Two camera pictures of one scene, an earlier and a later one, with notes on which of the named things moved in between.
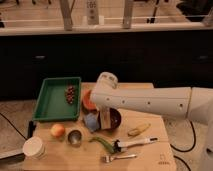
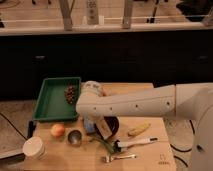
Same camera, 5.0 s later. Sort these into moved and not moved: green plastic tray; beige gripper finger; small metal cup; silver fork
Moved: beige gripper finger
Not moved: small metal cup; green plastic tray; silver fork
